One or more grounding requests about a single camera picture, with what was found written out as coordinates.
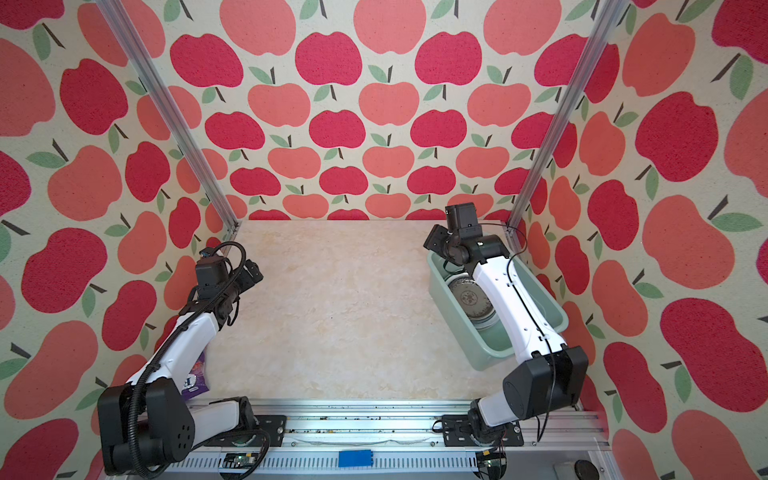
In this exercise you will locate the purple snack packet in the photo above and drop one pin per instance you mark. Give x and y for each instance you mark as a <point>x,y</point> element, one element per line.
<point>195,383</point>

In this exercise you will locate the mint green plastic bin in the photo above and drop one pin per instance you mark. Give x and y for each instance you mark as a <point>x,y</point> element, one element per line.
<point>490,346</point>

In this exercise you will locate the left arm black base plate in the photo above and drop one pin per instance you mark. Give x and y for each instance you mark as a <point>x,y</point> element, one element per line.
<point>272,425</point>

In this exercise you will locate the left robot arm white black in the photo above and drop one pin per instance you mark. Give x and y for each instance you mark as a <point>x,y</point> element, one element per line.
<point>145,424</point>

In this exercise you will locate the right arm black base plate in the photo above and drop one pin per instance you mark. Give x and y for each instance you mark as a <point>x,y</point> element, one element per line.
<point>456,429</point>

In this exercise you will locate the black round object right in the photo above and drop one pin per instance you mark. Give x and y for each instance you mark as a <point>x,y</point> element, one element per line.
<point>586,470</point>

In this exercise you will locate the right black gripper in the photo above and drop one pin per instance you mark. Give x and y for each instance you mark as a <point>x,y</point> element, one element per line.
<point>436,240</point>

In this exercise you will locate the blue block on rail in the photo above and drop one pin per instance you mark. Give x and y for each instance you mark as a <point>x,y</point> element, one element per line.
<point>356,459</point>

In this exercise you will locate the right aluminium frame post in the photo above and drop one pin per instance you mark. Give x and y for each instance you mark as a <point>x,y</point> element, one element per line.
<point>595,45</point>

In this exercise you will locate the left aluminium frame post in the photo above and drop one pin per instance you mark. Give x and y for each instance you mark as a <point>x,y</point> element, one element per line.
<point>130,41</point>

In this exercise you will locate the green circuit board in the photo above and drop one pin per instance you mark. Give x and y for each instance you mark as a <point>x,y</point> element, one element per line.
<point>235,461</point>

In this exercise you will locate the white fluted plate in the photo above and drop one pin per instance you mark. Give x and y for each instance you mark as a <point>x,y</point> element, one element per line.
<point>489,324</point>

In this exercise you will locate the aluminium frame post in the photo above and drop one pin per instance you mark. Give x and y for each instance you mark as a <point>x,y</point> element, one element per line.
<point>595,45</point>
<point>130,41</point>

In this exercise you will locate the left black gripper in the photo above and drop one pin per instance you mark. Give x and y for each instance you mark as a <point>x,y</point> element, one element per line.
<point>247,280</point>

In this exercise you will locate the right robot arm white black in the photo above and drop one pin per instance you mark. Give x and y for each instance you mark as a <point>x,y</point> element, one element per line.
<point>549,374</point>

